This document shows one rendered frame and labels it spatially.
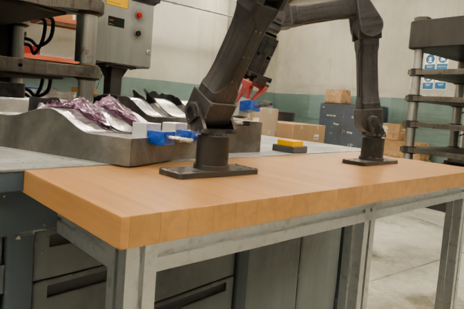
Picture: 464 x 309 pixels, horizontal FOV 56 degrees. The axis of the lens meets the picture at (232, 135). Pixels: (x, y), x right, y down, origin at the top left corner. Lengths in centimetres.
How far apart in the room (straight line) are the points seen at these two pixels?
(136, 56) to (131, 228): 157
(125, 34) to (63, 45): 603
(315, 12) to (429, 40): 401
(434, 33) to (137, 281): 483
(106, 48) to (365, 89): 114
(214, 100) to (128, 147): 19
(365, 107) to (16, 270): 92
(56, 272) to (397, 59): 793
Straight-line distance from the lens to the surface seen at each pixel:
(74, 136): 94
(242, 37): 77
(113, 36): 199
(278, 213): 69
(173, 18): 895
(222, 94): 80
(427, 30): 525
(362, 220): 95
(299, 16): 124
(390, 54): 862
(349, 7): 128
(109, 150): 88
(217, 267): 126
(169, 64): 882
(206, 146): 81
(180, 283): 117
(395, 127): 792
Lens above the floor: 93
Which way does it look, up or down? 4 degrees down
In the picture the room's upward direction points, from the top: 4 degrees clockwise
